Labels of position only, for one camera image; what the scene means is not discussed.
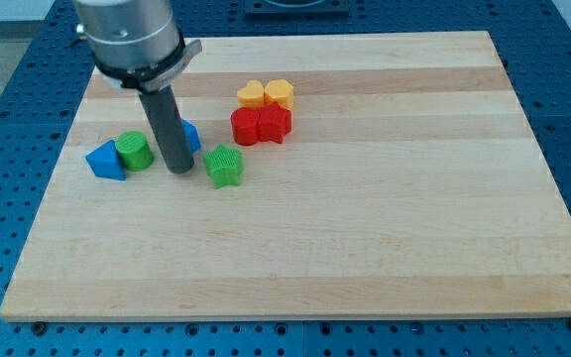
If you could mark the wooden board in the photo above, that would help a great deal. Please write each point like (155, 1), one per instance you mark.
(410, 187)

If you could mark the green star block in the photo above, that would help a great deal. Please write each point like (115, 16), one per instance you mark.
(224, 166)

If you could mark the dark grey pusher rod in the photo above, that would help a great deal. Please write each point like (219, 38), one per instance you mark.
(162, 113)

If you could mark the green cylinder block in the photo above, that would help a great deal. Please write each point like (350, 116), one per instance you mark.
(134, 151)

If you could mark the yellow hexagon block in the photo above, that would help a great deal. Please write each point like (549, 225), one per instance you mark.
(279, 91)

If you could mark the red star block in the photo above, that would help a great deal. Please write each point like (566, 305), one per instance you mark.
(274, 123)

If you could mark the blue triangle block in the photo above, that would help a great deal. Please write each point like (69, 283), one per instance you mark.
(105, 162)

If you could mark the red round block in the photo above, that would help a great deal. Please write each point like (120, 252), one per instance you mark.
(244, 123)

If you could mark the blue cube block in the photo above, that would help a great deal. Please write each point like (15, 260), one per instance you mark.
(192, 136)

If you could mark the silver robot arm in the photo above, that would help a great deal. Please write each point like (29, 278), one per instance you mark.
(135, 43)

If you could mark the yellow heart block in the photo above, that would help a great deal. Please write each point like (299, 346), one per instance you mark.
(252, 95)

